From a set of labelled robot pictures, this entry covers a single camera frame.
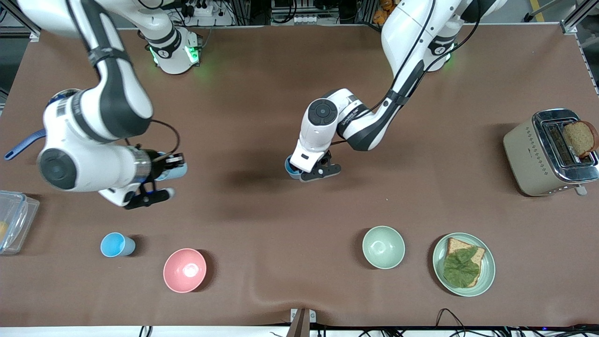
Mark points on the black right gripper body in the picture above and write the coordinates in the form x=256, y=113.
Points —
x=154, y=161

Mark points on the blue cup holding paper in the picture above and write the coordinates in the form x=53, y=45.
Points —
x=177, y=173

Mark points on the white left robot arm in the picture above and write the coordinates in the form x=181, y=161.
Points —
x=407, y=32

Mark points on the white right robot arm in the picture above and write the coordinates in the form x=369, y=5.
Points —
x=117, y=93

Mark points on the pale green bowl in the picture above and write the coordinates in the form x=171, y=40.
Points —
x=383, y=247

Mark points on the pink bowl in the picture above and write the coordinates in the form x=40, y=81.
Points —
x=185, y=270

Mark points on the glass lid with blue knob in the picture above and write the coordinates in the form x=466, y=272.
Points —
x=63, y=93

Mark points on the white terminal block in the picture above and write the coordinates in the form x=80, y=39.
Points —
x=295, y=19

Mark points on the clear plastic container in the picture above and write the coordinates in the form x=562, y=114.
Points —
x=18, y=220

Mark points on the white power strip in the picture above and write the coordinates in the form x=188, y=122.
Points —
x=206, y=11

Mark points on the brown bread slice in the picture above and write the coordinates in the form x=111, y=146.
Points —
x=455, y=243

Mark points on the bag of orange buns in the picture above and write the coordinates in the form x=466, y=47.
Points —
x=383, y=11

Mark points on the pale green plate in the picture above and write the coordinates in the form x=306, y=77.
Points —
x=440, y=277

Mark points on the yellow food piece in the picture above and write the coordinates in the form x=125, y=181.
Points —
x=3, y=229

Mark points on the green lettuce leaf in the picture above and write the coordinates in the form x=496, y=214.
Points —
x=461, y=267

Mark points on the beige and chrome toaster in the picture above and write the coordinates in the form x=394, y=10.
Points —
x=526, y=159

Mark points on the toast slice in toaster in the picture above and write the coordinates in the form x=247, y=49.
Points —
x=579, y=138

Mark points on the grey metal mount bracket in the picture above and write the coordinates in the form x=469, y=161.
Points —
x=313, y=317

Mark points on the aluminium frame profile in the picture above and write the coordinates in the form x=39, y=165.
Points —
x=573, y=21
x=28, y=28

